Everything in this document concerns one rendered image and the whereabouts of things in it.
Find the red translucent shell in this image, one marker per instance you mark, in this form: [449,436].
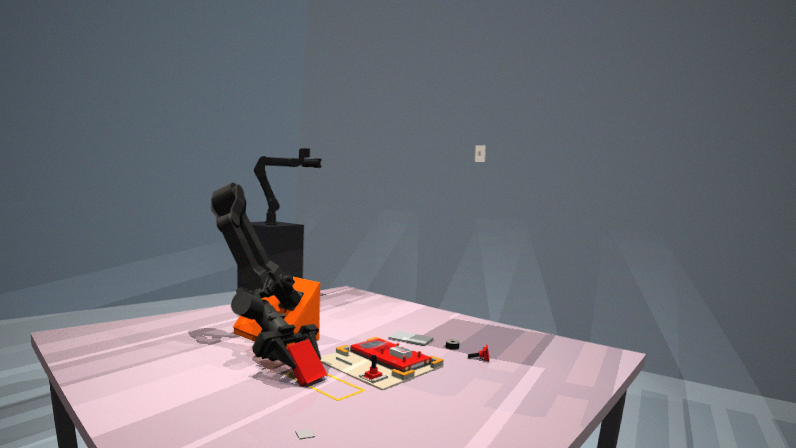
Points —
[308,365]

